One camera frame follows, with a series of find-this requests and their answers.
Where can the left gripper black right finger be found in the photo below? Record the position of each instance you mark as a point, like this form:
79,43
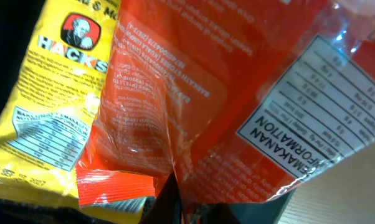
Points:
242,213

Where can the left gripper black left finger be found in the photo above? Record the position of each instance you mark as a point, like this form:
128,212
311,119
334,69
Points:
167,207

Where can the orange Reese's packet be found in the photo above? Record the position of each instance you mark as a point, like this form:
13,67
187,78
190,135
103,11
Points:
241,100

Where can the yellow snack packet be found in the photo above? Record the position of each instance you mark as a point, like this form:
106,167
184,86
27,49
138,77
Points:
47,118

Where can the black box with lid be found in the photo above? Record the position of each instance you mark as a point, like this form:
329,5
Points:
17,21

